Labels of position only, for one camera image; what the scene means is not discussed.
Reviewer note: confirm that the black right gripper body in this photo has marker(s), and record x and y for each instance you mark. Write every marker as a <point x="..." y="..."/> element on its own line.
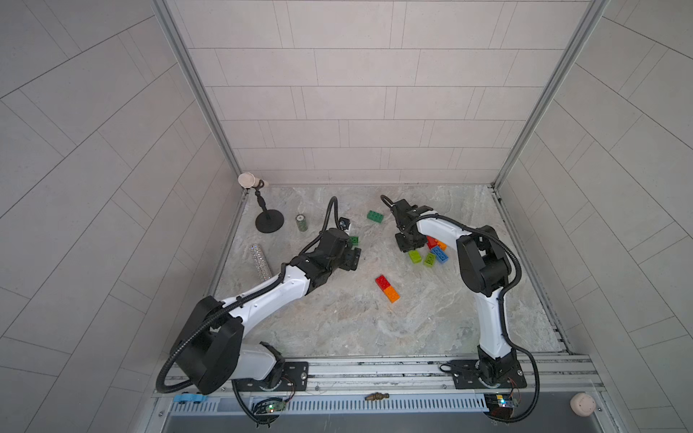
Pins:
<point x="409" y="238"/>

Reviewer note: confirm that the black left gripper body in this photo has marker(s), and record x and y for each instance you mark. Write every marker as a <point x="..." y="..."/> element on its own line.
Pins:
<point x="349" y="257"/>

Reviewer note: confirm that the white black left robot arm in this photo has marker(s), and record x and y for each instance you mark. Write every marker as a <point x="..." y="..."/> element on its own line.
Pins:
<point x="211" y="349"/>

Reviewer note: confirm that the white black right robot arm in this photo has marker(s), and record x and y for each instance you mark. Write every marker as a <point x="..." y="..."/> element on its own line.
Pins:
<point x="487" y="267"/>

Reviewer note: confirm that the small lime green lego brick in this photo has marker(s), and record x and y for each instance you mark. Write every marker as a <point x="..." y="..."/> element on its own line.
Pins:
<point x="430" y="260"/>

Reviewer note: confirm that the blue lego brick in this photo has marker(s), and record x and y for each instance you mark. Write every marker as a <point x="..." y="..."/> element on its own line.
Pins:
<point x="440" y="255"/>

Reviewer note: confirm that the dark green lego brick far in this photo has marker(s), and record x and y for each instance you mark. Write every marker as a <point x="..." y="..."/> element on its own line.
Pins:
<point x="375" y="217"/>

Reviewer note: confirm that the green camouflage can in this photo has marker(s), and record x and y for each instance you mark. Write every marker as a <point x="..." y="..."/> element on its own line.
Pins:
<point x="301" y="223"/>

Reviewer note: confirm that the black microphone stand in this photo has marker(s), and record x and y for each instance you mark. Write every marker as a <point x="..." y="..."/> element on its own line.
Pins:
<point x="269" y="220"/>

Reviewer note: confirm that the glitter silver microphone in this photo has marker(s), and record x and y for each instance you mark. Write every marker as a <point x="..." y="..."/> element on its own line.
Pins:
<point x="260" y="262"/>

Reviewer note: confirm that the brass fitting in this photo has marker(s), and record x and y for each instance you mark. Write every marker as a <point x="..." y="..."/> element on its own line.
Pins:
<point x="375" y="397"/>

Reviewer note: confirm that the left circuit board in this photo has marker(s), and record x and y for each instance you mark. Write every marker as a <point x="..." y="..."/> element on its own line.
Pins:
<point x="269" y="406"/>

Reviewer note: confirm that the circuit board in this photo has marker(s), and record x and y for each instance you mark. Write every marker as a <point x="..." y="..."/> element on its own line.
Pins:
<point x="501" y="406"/>
<point x="269" y="406"/>

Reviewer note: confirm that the right circuit board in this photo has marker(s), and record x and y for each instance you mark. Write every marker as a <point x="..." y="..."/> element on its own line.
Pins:
<point x="501" y="406"/>

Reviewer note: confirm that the light blue clip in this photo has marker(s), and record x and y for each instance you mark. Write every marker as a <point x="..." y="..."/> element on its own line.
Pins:
<point x="192" y="398"/>

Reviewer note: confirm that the beige round knob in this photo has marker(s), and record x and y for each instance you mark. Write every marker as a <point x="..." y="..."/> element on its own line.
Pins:
<point x="583" y="405"/>

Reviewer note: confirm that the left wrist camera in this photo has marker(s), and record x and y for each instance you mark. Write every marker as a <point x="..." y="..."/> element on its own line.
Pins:
<point x="344" y="223"/>

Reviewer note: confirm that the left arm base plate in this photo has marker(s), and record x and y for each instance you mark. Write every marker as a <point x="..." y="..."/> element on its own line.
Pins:
<point x="292" y="377"/>

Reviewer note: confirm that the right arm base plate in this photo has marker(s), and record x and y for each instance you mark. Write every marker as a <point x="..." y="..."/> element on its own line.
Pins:
<point x="469" y="374"/>

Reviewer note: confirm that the left metal corner post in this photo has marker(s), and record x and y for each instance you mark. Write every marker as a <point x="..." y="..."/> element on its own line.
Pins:
<point x="164" y="13"/>

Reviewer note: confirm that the metal corner frame post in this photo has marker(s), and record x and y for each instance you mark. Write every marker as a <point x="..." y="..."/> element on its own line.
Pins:
<point x="577" y="41"/>

